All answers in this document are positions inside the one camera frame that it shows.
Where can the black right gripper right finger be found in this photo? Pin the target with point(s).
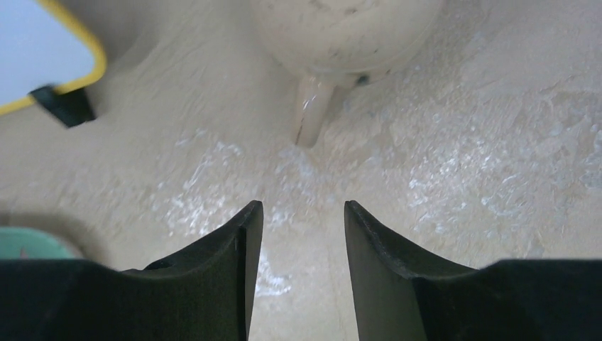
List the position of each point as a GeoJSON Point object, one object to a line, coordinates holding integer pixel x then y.
{"type": "Point", "coordinates": [401, 291]}

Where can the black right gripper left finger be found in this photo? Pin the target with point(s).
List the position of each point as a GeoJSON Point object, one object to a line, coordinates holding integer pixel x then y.
{"type": "Point", "coordinates": [204, 291]}

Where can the beige mug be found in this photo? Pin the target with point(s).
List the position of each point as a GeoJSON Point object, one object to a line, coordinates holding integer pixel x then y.
{"type": "Point", "coordinates": [340, 44]}

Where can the green floral tray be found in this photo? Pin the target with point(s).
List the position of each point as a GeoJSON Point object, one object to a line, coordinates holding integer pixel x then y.
{"type": "Point", "coordinates": [29, 243]}

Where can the yellow framed whiteboard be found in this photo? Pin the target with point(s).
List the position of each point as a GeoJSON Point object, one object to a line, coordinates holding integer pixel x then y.
{"type": "Point", "coordinates": [48, 58]}

